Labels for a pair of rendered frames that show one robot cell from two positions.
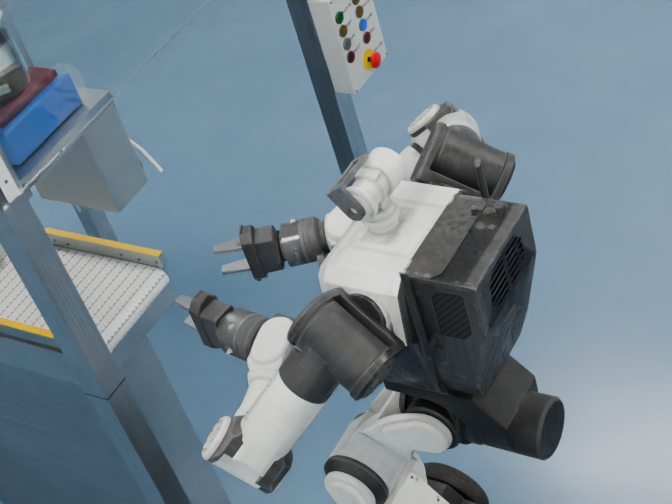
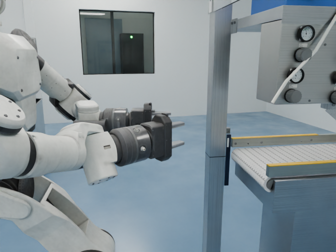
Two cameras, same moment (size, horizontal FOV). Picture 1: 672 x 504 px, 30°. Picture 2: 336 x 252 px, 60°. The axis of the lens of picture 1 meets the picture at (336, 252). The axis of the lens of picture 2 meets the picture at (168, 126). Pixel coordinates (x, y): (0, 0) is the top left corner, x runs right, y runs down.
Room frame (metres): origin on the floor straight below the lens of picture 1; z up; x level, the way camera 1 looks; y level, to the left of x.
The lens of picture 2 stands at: (2.41, -0.39, 1.22)
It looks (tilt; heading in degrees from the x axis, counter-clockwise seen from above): 14 degrees down; 130
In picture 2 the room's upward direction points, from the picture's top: straight up
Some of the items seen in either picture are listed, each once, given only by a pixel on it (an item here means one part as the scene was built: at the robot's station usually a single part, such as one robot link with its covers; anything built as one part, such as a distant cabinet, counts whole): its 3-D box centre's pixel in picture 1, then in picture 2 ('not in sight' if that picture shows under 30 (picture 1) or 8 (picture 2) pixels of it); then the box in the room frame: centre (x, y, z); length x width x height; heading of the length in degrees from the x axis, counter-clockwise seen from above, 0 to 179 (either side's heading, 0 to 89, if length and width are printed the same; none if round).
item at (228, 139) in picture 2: not in sight; (227, 160); (1.93, 0.53, 0.84); 0.02 x 0.01 x 0.20; 48
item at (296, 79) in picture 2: not in sight; (295, 75); (2.19, 0.35, 1.17); 0.04 x 0.01 x 0.04; 48
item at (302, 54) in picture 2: not in sight; (303, 52); (2.21, 0.35, 1.22); 0.03 x 0.03 x 0.04; 48
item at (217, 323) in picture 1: (227, 328); (133, 121); (1.74, 0.24, 1.01); 0.12 x 0.10 x 0.13; 40
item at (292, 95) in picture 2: not in sight; (293, 93); (2.20, 0.34, 1.12); 0.03 x 0.03 x 0.05; 48
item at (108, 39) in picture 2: not in sight; (118, 43); (-1.89, 3.37, 1.43); 1.38 x 0.01 x 1.16; 55
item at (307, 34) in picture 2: not in sight; (305, 33); (2.20, 0.36, 1.26); 0.04 x 0.01 x 0.04; 48
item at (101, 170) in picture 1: (76, 152); (307, 62); (2.19, 0.43, 1.20); 0.22 x 0.11 x 0.20; 48
